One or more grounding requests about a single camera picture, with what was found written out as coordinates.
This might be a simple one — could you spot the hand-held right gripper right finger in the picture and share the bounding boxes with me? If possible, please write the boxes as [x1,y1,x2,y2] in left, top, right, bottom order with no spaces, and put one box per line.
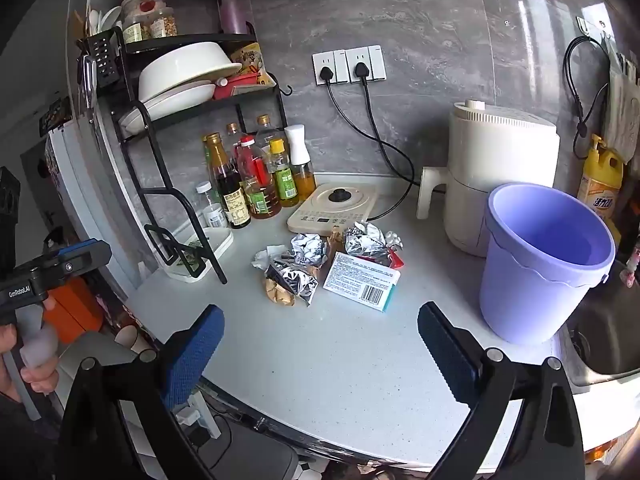
[417,301,586,480]

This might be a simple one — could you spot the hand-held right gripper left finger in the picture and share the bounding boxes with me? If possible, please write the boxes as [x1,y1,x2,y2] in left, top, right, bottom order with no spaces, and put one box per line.
[54,304,226,480]

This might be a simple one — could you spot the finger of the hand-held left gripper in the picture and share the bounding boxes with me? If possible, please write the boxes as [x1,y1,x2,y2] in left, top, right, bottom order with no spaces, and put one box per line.
[30,240,112,288]

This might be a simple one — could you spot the purple plastic bucket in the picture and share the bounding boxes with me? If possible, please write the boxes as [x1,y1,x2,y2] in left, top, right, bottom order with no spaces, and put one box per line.
[479,183,617,346]

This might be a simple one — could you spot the white and teal carton box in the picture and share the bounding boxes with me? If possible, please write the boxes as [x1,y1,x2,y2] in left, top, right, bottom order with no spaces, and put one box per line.
[322,252,402,314]

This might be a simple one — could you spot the white paper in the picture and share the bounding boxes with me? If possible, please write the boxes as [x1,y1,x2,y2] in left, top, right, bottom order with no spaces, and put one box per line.
[251,245,287,272]

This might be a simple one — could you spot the foil and brown paper packet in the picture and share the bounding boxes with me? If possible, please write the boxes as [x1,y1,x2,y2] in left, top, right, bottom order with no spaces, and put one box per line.
[263,261,320,309]

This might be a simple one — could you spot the large foil wrapper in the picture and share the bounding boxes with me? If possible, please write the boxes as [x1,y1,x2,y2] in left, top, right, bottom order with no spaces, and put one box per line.
[344,221,404,262]

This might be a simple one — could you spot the foil ball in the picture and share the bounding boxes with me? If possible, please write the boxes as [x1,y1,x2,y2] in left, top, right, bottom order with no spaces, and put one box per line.
[287,234,329,267]

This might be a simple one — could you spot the brown paper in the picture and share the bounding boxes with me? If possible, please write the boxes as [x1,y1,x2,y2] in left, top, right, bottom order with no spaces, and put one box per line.
[326,226,347,257]

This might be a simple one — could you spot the person's left hand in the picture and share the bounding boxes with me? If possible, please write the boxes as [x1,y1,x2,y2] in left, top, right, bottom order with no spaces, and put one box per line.
[0,324,60,403]

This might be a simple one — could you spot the orange box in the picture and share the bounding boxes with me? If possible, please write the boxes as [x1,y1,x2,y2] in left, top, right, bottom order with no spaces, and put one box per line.
[46,276,104,344]

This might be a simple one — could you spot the brown paper cup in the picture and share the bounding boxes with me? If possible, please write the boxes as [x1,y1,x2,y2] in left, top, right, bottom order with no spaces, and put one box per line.
[114,324,139,350]

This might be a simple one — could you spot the white plastic tray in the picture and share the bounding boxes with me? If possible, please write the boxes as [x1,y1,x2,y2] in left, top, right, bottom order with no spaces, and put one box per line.
[162,225,235,281]

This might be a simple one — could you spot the black metal dish rack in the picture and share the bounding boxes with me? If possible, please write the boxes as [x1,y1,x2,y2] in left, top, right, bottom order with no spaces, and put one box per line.
[75,25,294,286]

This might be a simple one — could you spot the small white cap bottle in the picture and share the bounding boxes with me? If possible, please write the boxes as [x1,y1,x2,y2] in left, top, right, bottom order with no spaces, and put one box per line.
[195,181,227,229]

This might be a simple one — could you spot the steel sink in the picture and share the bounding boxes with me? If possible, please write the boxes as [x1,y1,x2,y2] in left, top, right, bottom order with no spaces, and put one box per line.
[562,259,640,389]

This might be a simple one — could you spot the dark sauce bottle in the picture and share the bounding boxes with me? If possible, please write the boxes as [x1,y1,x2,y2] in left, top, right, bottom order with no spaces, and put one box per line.
[204,132,252,230]

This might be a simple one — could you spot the red cap oil bottle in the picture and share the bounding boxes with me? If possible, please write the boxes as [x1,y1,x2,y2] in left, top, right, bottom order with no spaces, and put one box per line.
[237,136,282,220]

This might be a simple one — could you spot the yellow cap green label bottle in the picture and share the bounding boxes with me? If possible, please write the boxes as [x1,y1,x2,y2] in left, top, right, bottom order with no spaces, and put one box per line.
[269,139,300,208]

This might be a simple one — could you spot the clear bottle gold cap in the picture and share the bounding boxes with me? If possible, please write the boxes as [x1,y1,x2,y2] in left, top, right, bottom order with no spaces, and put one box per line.
[225,122,244,161]
[255,114,282,161]

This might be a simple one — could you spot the black cutlery holder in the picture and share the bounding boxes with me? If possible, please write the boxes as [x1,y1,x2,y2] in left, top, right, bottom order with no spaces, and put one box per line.
[89,30,127,89]

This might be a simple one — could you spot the white air fryer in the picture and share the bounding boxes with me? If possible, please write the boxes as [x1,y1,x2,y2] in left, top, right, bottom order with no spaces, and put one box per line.
[417,100,561,260]

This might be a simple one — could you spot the white top oil sprayer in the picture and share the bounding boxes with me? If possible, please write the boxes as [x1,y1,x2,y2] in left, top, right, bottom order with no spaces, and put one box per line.
[284,124,317,202]

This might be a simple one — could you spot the large white bowl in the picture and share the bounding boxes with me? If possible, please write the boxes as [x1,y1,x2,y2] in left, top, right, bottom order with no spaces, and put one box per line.
[137,42,244,103]

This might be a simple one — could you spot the yellow detergent bottle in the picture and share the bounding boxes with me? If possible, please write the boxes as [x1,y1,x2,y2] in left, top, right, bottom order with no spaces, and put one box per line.
[577,134,626,222]

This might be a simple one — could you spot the red plastic container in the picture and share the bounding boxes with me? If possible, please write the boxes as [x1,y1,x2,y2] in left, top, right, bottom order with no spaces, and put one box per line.
[212,72,262,101]

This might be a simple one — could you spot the white spoons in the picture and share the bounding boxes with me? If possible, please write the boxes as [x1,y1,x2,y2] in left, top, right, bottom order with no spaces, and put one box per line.
[86,6,124,37]

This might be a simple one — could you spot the glass jar of grains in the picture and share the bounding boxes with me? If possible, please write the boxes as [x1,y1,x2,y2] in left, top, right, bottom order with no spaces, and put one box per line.
[150,7,179,39]

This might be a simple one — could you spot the yellow snack packet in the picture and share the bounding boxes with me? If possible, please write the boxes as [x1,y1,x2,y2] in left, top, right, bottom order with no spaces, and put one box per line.
[229,42,274,86]

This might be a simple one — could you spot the hanging plastic bags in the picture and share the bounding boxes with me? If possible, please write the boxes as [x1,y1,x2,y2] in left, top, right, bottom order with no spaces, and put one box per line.
[602,40,640,162]

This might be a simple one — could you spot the cream kettle base plate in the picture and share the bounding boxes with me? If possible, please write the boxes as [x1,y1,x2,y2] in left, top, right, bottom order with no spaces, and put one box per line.
[286,182,379,236]

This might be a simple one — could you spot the black power cable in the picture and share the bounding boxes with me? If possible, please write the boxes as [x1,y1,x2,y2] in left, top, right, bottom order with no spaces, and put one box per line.
[362,79,448,195]
[325,80,422,223]

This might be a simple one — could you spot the hanging black cable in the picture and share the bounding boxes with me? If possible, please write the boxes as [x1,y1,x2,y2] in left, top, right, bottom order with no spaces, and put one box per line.
[563,35,609,161]

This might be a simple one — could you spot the white wall socket plate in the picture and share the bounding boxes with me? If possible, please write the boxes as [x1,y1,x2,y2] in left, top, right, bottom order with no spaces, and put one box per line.
[346,44,387,83]
[312,49,349,86]

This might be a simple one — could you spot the white wall hook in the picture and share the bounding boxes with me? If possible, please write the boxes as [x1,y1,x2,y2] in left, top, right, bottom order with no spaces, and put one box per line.
[575,15,614,42]

